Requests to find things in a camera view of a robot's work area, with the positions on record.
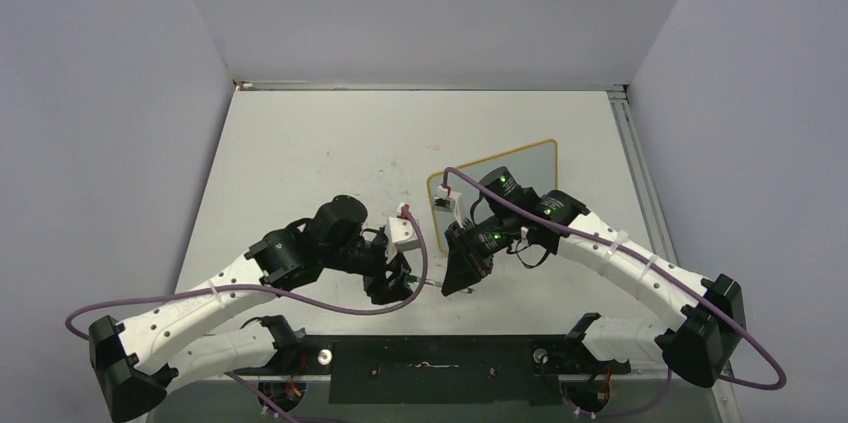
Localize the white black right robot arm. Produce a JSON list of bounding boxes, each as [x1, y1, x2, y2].
[[431, 166, 746, 388]]

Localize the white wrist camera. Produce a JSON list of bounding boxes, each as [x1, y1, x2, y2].
[[386, 202, 421, 255], [432, 185, 463, 222]]

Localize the aluminium back rail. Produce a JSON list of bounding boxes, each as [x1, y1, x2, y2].
[[233, 80, 626, 93]]

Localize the aluminium right side rail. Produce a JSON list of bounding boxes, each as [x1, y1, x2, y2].
[[607, 86, 678, 264]]

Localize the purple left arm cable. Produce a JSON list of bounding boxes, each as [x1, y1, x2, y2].
[[64, 206, 429, 423]]

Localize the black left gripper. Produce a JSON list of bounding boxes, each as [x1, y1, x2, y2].
[[321, 232, 415, 302]]

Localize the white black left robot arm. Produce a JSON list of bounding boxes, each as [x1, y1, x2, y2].
[[85, 195, 421, 422]]

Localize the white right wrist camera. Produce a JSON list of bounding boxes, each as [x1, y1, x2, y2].
[[432, 185, 463, 222]]

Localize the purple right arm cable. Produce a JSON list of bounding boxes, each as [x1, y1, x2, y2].
[[442, 166, 788, 391]]

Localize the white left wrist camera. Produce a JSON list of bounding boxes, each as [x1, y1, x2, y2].
[[386, 202, 421, 255]]

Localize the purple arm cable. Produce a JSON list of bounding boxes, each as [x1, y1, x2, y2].
[[442, 166, 788, 391], [64, 206, 429, 423]]

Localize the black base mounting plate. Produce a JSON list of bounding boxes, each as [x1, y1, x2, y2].
[[239, 335, 631, 406]]

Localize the yellow framed whiteboard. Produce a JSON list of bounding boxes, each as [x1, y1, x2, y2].
[[426, 138, 559, 223]]

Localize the green capped whiteboard marker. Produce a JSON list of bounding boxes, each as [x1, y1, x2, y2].
[[406, 275, 474, 294]]

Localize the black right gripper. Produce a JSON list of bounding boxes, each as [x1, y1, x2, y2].
[[442, 209, 518, 296]]

